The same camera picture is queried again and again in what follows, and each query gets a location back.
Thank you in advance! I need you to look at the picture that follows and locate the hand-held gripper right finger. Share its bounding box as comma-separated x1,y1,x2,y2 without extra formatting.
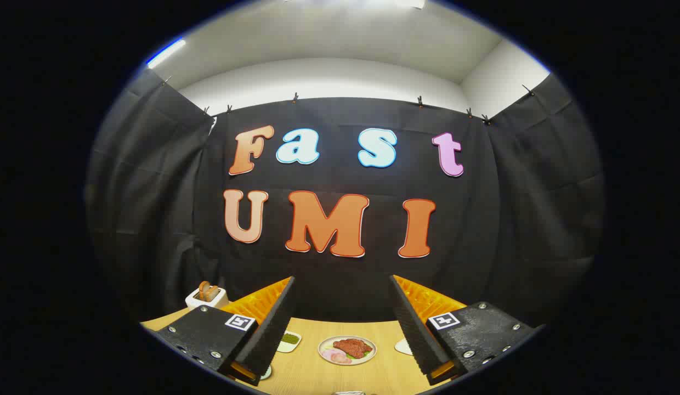
389,274,545,387

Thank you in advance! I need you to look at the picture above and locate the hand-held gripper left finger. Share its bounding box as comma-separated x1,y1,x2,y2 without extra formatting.
152,276,296,387

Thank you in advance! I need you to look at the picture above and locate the white divided dish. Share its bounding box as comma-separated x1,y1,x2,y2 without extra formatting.
277,331,302,353

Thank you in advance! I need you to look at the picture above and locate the white round meat plate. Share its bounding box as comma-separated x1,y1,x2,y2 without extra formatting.
318,335,377,366

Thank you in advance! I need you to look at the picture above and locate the brown grilled steak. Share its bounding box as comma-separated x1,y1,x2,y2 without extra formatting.
333,338,373,359

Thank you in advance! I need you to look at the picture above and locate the white toaster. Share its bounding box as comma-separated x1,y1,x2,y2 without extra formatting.
185,285,229,311

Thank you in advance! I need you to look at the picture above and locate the row of black cloth clips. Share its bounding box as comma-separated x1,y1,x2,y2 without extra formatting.
162,76,536,126

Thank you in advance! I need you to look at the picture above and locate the ceiling light strip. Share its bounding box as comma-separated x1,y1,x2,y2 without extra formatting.
146,38,186,70

